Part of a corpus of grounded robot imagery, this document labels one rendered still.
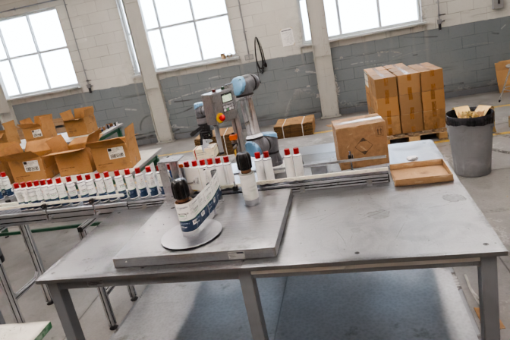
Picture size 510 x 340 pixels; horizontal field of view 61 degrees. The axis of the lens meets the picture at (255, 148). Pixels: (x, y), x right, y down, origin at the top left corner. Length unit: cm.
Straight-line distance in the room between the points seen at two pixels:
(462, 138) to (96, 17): 665
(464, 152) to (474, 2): 401
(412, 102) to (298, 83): 273
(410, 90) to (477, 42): 271
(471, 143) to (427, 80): 145
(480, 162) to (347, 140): 224
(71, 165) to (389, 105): 377
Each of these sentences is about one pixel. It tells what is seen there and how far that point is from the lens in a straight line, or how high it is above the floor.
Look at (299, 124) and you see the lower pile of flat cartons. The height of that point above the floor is 19.
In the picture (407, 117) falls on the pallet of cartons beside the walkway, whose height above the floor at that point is 35.
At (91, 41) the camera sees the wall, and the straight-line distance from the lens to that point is 895.
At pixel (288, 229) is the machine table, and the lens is 218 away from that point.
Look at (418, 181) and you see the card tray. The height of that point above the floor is 85.
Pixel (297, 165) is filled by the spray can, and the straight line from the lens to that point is 257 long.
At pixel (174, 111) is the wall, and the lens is 851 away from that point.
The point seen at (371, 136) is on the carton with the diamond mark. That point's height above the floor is 104.
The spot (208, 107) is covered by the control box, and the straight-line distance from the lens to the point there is 263.
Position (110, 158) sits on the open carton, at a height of 90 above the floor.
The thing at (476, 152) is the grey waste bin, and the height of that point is 27.
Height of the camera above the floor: 181
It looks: 15 degrees down
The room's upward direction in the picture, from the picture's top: 11 degrees counter-clockwise
